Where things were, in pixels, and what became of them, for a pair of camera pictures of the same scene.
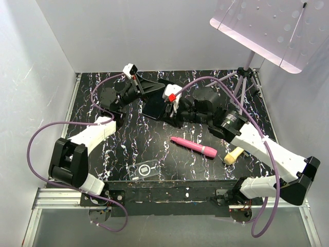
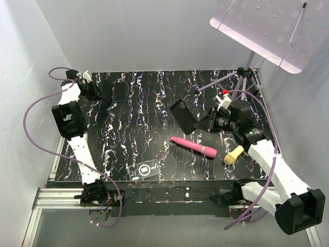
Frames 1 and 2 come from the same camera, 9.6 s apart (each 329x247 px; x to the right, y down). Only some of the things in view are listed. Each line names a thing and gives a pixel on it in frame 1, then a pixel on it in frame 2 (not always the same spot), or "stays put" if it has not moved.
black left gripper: [141, 86] → [97, 94]
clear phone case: [144, 170] stays put
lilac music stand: [287, 33] stays put
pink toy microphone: [198, 147] stays put
